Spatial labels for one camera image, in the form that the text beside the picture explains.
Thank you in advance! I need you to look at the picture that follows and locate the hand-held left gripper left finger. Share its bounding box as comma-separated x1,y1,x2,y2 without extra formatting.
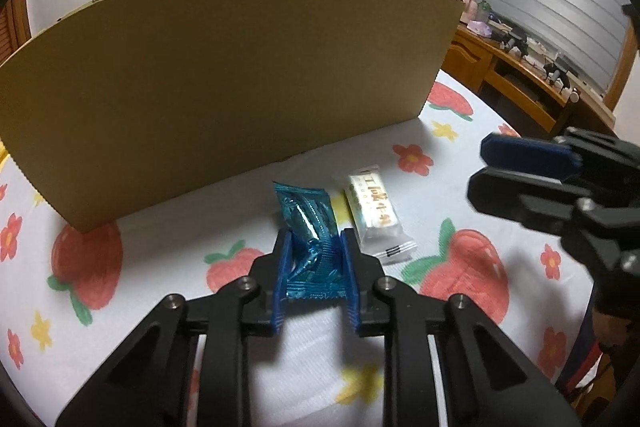
55,229,296,427

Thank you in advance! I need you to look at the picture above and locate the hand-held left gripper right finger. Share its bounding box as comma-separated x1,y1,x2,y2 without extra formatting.
340,229,583,427

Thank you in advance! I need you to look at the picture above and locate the strawberry print tablecloth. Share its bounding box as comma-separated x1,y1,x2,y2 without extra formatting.
0,72,608,427

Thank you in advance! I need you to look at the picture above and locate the large brown cardboard box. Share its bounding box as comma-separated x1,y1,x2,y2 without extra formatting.
0,0,467,235

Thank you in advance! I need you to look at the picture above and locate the small white snack packet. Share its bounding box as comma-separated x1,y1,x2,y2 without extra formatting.
344,167,418,265

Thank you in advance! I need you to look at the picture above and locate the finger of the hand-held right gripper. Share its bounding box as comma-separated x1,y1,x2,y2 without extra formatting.
480,127,640,208
466,167,640,278

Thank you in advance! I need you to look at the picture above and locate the blue foil snack packet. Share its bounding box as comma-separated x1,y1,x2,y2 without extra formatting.
272,181,351,303

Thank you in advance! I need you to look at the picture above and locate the black toy figure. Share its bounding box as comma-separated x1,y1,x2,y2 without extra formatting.
500,32,531,58
542,62,573,90

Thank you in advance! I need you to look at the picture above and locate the wooden desk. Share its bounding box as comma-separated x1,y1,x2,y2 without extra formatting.
440,24,621,142

